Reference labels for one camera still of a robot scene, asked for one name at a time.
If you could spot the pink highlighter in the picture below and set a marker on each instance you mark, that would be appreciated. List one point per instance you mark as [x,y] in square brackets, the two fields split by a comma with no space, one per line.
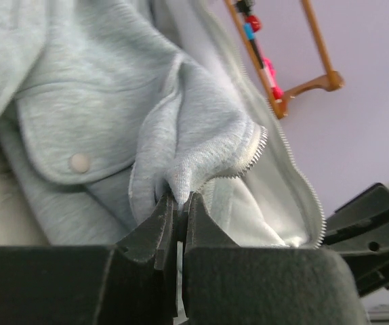
[270,73]

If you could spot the grey zip-up jacket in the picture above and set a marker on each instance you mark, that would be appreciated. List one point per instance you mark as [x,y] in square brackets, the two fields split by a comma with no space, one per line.
[105,105]

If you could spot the wooden two-tier rack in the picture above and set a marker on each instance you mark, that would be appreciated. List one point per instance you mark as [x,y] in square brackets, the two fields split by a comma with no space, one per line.
[292,40]

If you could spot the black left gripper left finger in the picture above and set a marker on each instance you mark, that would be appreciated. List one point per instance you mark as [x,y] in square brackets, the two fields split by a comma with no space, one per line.
[130,282]

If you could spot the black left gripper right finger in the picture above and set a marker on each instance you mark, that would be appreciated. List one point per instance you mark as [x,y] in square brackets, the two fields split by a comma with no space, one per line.
[224,283]

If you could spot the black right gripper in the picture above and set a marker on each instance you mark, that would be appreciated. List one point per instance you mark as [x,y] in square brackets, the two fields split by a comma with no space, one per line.
[359,232]

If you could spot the blue black highlighter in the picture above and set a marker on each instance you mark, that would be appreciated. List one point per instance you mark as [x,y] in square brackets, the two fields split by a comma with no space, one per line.
[251,37]

